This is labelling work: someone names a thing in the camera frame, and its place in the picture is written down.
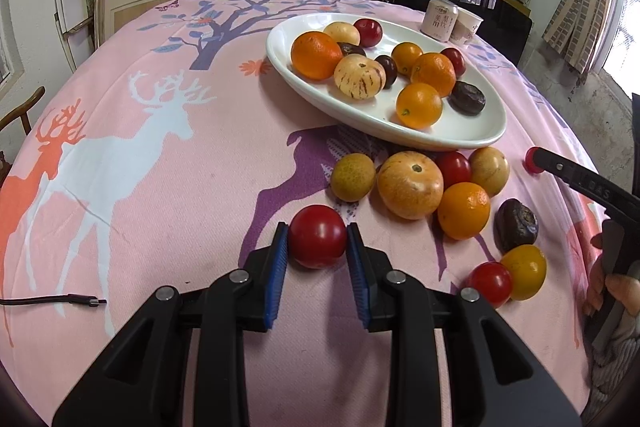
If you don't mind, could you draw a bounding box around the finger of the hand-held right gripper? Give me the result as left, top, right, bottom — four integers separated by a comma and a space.
532, 148, 633, 219

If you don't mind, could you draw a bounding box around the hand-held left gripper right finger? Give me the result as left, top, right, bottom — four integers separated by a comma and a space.
346, 222, 583, 427

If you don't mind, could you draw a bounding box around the small orange tomato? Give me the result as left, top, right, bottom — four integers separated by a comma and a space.
391, 42, 424, 75

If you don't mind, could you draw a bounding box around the white oval plate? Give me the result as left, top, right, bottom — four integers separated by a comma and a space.
266, 12, 508, 152

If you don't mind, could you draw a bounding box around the wooden chair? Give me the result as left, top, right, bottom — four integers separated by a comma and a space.
0, 87, 46, 182

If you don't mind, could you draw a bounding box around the person's right hand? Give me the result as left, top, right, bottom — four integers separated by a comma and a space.
582, 232, 640, 315

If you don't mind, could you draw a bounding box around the pale pink drink can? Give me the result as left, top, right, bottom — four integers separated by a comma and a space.
420, 0, 456, 42

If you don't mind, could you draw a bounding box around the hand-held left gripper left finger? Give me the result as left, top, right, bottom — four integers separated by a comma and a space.
52, 222, 291, 427

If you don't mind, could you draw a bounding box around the pink deer-print tablecloth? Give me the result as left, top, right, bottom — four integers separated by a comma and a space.
0, 0, 601, 427

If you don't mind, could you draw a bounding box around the smooth orange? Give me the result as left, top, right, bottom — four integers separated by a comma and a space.
396, 83, 443, 130
438, 182, 491, 240

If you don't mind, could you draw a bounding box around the yellow tomato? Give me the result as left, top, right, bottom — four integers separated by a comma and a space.
500, 245, 547, 301

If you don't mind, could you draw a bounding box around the beige checked curtain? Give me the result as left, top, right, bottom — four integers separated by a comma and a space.
542, 0, 631, 75

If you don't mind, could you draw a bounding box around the dark red tomato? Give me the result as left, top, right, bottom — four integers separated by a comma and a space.
353, 19, 383, 48

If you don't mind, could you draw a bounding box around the white paper cup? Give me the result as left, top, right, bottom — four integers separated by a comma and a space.
450, 9, 484, 45

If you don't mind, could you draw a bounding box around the black USB cable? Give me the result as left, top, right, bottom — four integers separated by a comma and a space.
0, 294, 107, 308

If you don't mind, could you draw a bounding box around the beige framed panel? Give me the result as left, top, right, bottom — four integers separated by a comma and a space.
94, 0, 208, 48

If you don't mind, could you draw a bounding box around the small dark purple plum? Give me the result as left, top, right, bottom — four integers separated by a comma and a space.
374, 55, 398, 88

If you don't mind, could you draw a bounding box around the person's right forearm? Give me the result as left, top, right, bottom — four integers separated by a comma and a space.
590, 307, 640, 403

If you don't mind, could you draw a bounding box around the brown-green longan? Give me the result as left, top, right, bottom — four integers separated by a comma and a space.
330, 153, 376, 202

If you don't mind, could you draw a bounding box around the large rough-skinned tangerine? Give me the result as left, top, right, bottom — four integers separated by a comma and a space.
411, 52, 457, 98

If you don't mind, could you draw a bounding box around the pale yellow round fruit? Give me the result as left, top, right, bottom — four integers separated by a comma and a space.
323, 22, 361, 48
470, 147, 510, 198

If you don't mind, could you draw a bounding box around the small red tomato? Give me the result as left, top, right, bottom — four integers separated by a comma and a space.
523, 147, 546, 175

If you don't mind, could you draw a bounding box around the purple-striped pepino melon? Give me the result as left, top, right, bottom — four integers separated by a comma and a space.
334, 55, 386, 100

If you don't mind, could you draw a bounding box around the window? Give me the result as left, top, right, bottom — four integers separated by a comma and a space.
600, 0, 640, 92

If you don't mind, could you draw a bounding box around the large striped yellow-orange melon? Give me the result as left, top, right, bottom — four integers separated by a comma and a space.
377, 151, 444, 221

